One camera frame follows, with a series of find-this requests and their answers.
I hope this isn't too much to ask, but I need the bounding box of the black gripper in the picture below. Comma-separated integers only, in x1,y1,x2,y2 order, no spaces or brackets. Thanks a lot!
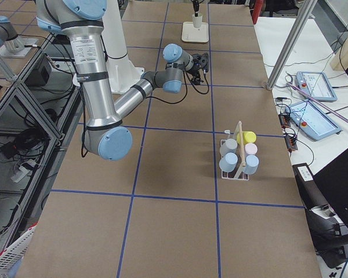
190,9,203,84

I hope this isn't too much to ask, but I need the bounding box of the yellow plastic cup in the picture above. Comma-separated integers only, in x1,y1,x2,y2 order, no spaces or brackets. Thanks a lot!
236,131,257,144

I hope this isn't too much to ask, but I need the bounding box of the grey plastic cup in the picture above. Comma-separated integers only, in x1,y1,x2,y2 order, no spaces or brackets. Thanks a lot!
219,138,238,156

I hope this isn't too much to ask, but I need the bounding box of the pink plastic cup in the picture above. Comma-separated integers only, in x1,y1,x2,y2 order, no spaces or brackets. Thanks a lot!
244,142,258,156

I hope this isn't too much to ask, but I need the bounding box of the light blue plastic cup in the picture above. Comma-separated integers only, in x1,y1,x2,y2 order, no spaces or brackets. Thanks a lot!
244,155,259,175

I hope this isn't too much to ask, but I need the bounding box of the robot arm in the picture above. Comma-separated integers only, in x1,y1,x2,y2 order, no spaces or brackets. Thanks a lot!
191,0,200,17
35,1,209,160

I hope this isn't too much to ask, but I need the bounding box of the cream plastic tray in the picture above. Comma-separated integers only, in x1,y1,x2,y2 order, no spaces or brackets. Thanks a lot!
181,21,209,43

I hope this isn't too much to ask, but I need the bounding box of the reacher grabber stick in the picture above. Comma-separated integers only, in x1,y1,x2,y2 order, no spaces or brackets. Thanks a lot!
286,83,348,124

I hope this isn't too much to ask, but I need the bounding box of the far teach pendant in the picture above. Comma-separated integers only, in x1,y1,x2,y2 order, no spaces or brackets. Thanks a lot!
296,71,338,102

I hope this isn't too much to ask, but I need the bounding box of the teach pendant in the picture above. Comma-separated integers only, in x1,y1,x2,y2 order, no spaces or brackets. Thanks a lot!
296,71,338,102
285,100,342,141

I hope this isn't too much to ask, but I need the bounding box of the near teach pendant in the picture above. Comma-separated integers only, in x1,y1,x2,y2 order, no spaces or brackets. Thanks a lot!
285,100,342,141

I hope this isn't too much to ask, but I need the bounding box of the black box with label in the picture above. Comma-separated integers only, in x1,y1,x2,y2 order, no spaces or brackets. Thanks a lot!
292,163,332,210

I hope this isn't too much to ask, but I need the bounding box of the black computer monitor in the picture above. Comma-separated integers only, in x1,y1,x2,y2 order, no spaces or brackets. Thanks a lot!
314,148,348,227

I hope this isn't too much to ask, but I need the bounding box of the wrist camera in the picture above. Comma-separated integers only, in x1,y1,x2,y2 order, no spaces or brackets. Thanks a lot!
192,53,209,71

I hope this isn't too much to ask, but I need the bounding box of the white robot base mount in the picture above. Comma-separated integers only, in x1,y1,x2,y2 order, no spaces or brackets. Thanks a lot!
101,0,144,94

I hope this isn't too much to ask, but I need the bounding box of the aluminium frame post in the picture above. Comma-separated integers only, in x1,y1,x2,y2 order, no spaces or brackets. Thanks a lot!
266,0,317,90

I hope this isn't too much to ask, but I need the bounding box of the white wire cup rack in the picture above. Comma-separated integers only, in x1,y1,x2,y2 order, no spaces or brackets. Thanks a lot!
219,121,249,181

